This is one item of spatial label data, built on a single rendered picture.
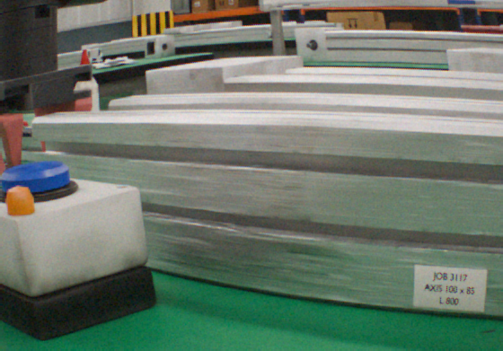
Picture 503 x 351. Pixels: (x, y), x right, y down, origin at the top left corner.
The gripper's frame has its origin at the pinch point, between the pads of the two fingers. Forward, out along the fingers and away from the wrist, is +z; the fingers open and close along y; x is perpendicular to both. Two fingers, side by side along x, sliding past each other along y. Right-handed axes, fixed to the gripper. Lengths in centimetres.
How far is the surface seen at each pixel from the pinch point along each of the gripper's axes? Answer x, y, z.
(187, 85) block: -5.2, 13.3, -6.1
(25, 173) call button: -22.1, -15.0, -5.4
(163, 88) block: -2.4, 13.4, -5.9
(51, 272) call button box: -24.9, -16.2, -1.3
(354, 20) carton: 224, 382, -8
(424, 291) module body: -37.6, -6.0, 0.7
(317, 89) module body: -17.9, 13.2, -5.8
